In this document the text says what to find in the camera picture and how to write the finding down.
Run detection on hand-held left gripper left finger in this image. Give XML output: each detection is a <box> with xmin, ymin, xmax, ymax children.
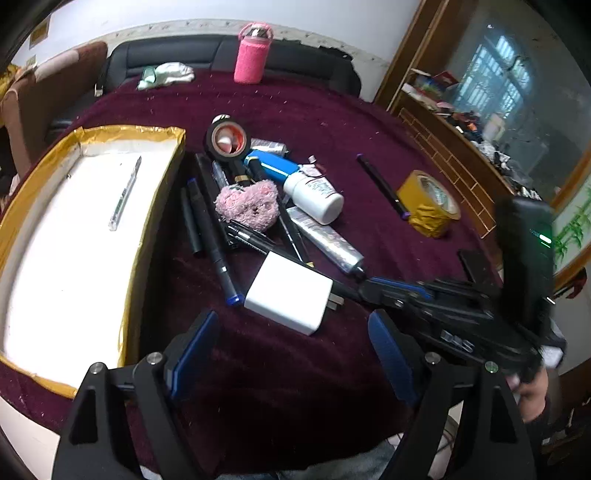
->
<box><xmin>51</xmin><ymin>310</ymin><xmax>222</xmax><ymax>480</ymax></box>

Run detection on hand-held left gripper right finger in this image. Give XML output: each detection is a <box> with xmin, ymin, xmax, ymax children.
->
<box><xmin>368</xmin><ymin>309</ymin><xmax>539</xmax><ymax>480</ymax></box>

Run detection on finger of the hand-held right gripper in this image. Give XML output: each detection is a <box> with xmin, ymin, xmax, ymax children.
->
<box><xmin>358</xmin><ymin>276</ymin><xmax>503</xmax><ymax>306</ymax></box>
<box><xmin>392</xmin><ymin>300</ymin><xmax>498</xmax><ymax>325</ymax></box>

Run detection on silver cream tube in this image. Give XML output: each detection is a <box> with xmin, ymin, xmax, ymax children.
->
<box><xmin>285</xmin><ymin>205</ymin><xmax>368</xmax><ymax>278</ymax></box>

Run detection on white charger adapter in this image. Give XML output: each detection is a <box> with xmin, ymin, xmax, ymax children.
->
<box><xmin>244</xmin><ymin>251</ymin><xmax>345</xmax><ymax>336</ymax></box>

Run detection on blue battery pack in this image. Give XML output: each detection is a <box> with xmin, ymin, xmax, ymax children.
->
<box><xmin>244</xmin><ymin>150</ymin><xmax>324</xmax><ymax>184</ymax></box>

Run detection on black tape roll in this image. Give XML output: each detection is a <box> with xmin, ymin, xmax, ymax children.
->
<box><xmin>205</xmin><ymin>114</ymin><xmax>251</xmax><ymax>162</ymax></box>

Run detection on person's right forearm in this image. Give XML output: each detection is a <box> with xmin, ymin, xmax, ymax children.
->
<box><xmin>522</xmin><ymin>397</ymin><xmax>561</xmax><ymax>480</ymax></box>

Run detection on person's right hand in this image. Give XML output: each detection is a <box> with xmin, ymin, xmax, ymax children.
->
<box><xmin>507</xmin><ymin>368</ymin><xmax>551</xmax><ymax>422</ymax></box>

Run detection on flat black device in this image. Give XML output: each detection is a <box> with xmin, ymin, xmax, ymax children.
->
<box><xmin>458</xmin><ymin>249</ymin><xmax>498</xmax><ymax>288</ymax></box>

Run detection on bamboo print panel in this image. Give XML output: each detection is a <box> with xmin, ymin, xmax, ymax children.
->
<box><xmin>551</xmin><ymin>178</ymin><xmax>591</xmax><ymax>278</ymax></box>

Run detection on yellow tape roll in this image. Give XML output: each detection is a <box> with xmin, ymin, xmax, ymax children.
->
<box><xmin>396</xmin><ymin>170</ymin><xmax>461</xmax><ymax>238</ymax></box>

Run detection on black pen with purple cap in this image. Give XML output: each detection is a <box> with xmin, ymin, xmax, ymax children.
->
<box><xmin>356</xmin><ymin>154</ymin><xmax>411</xmax><ymax>221</ymax></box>

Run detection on thin black pen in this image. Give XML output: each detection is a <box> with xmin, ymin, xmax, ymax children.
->
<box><xmin>276</xmin><ymin>210</ymin><xmax>315</xmax><ymax>268</ymax></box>

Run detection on thin black marker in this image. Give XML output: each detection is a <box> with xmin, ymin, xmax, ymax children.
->
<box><xmin>179</xmin><ymin>187</ymin><xmax>205</xmax><ymax>256</ymax></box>

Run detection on black marker with white label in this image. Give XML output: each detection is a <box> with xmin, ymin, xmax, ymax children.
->
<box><xmin>224</xmin><ymin>220</ymin><xmax>278</xmax><ymax>254</ymax></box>

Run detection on white plastic bottle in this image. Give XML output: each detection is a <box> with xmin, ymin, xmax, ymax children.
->
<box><xmin>283</xmin><ymin>168</ymin><xmax>345</xmax><ymax>225</ymax></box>

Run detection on wooden cabinet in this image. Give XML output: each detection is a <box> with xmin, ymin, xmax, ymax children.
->
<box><xmin>373</xmin><ymin>0</ymin><xmax>591</xmax><ymax>296</ymax></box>

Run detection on person's jeans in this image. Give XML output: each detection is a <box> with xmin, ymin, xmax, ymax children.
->
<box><xmin>217</xmin><ymin>440</ymin><xmax>398</xmax><ymax>480</ymax></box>

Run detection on cabinet glass pane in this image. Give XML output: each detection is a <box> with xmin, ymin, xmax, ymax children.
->
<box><xmin>443</xmin><ymin>0</ymin><xmax>591</xmax><ymax>195</ymax></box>

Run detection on pile of clutter on shelf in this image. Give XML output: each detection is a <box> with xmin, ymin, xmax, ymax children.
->
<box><xmin>402</xmin><ymin>69</ymin><xmax>541</xmax><ymax>195</ymax></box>

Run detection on pink plush heart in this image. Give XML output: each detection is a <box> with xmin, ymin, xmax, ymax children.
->
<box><xmin>215</xmin><ymin>181</ymin><xmax>280</xmax><ymax>230</ymax></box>

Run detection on silver pen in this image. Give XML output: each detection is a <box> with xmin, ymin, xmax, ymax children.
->
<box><xmin>211</xmin><ymin>160</ymin><xmax>232</xmax><ymax>188</ymax></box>

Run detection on short black cylinder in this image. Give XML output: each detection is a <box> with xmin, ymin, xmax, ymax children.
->
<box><xmin>244</xmin><ymin>156</ymin><xmax>269</xmax><ymax>182</ymax></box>

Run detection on maroon velvet tablecloth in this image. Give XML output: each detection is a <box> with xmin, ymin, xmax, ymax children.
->
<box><xmin>0</xmin><ymin>76</ymin><xmax>509</xmax><ymax>476</ymax></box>

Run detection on small silver tube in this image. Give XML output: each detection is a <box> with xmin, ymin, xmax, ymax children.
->
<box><xmin>249</xmin><ymin>137</ymin><xmax>290</xmax><ymax>158</ymax></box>

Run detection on white and green cloth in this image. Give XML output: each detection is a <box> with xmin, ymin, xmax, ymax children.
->
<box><xmin>137</xmin><ymin>62</ymin><xmax>195</xmax><ymax>90</ymax></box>

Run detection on pink sleeved bottle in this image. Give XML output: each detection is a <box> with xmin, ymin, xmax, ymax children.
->
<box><xmin>233</xmin><ymin>22</ymin><xmax>274</xmax><ymax>85</ymax></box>

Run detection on black leather sofa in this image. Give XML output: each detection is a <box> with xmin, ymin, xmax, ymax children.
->
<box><xmin>99</xmin><ymin>34</ymin><xmax>361</xmax><ymax>97</ymax></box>

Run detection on brown armchair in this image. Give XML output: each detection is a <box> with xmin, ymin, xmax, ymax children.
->
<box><xmin>0</xmin><ymin>41</ymin><xmax>109</xmax><ymax>185</ymax></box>

